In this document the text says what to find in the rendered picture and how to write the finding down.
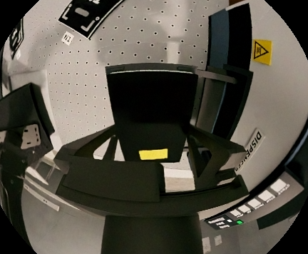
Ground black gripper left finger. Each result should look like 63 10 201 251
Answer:
58 124 118 161

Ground brown bottle with blue cap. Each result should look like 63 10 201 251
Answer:
229 0 244 6

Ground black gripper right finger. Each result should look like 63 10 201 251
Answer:
187 124 247 190

